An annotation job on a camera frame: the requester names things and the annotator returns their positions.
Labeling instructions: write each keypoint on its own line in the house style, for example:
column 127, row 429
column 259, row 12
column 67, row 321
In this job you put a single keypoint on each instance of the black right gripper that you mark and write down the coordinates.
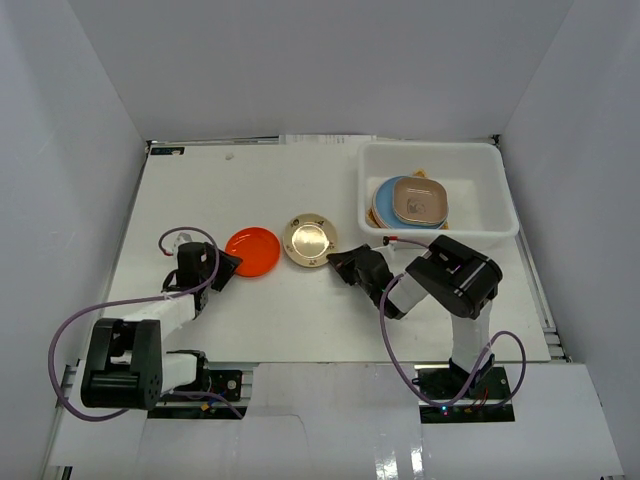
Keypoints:
column 344, row 262

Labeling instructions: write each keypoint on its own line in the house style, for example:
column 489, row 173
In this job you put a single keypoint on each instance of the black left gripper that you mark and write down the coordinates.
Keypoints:
column 218, row 265

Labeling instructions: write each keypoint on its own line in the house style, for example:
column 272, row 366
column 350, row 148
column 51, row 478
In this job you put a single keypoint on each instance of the orange round plate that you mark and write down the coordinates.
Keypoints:
column 257, row 247

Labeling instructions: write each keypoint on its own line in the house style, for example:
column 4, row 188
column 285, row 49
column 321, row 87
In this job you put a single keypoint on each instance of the beige patterned small plate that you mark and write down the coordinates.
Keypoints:
column 308, row 239

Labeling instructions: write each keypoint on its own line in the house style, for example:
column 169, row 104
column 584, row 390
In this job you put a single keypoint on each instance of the woven bamboo fan tray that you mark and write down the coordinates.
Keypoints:
column 421, row 174

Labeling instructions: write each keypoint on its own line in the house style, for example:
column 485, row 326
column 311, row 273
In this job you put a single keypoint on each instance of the blue round plate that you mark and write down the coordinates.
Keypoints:
column 385, row 205

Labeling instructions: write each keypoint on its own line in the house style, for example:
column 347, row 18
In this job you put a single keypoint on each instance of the brown square panda dish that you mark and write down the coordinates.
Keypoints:
column 420, row 201

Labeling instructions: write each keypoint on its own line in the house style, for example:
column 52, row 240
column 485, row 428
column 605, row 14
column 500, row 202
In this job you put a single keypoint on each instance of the pink round plate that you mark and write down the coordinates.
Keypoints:
column 381, row 211

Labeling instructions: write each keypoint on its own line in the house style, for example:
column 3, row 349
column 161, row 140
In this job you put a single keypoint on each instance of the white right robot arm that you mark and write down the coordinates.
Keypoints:
column 461, row 279

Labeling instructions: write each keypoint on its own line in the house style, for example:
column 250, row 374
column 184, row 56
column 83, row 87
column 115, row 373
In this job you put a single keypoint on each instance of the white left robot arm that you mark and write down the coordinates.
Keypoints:
column 127, row 366

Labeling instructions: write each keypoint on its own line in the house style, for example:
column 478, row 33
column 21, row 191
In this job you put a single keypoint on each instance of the white plastic bin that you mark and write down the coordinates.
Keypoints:
column 481, row 211

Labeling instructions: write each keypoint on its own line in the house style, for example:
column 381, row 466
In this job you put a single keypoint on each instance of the black label sticker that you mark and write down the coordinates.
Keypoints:
column 167, row 151

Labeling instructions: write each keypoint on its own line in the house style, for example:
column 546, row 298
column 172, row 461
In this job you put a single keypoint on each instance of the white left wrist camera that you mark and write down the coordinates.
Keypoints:
column 181, row 239

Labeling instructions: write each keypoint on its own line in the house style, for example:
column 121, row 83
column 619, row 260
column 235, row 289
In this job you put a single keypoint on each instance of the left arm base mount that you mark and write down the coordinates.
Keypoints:
column 217, row 396

